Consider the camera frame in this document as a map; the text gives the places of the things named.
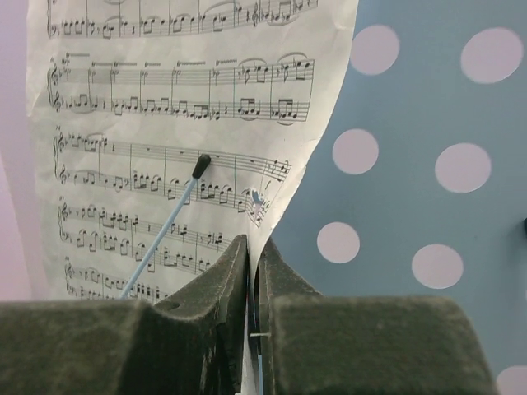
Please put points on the sheet music red folder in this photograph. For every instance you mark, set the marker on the sheet music red folder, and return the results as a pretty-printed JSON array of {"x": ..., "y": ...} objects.
[{"x": 165, "y": 129}]

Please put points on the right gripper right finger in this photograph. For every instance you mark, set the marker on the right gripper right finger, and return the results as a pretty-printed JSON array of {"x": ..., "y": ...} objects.
[{"x": 316, "y": 344}]

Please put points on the light blue music stand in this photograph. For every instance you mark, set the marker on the light blue music stand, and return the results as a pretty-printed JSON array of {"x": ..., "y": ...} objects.
[{"x": 419, "y": 183}]

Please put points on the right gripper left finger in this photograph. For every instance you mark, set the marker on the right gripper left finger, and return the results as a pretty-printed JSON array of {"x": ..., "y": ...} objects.
[{"x": 189, "y": 343}]

